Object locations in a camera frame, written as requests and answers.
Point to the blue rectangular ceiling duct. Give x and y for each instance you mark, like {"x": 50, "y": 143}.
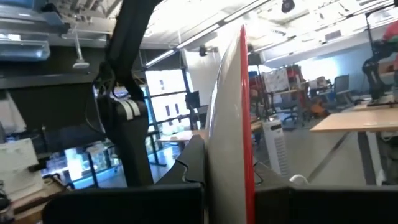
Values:
{"x": 31, "y": 15}

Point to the red patterned plate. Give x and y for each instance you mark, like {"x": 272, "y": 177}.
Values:
{"x": 227, "y": 140}

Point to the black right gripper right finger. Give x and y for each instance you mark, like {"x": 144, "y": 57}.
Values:
{"x": 326, "y": 205}

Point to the wooden table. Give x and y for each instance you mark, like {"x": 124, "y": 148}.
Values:
{"x": 357, "y": 119}

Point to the translucent ceiling box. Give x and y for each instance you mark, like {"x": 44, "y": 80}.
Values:
{"x": 21, "y": 49}

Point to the grey office chair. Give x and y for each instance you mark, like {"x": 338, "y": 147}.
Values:
{"x": 342, "y": 85}

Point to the black background robot arm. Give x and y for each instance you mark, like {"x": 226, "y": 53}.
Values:
{"x": 373, "y": 71}

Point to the white pendant sensor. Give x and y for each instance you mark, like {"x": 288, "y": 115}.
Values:
{"x": 81, "y": 64}

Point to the white paper stack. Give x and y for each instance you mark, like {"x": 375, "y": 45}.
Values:
{"x": 18, "y": 168}

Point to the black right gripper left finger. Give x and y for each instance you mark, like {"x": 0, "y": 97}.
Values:
{"x": 124, "y": 205}

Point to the black ceiling camera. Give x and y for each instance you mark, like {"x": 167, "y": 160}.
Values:
{"x": 288, "y": 5}
{"x": 203, "y": 51}

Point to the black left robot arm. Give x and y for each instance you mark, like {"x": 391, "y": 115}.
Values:
{"x": 130, "y": 140}

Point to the white poster board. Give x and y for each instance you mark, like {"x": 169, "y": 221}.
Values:
{"x": 276, "y": 80}

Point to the ceiling light strip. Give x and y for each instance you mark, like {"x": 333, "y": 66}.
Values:
{"x": 174, "y": 51}

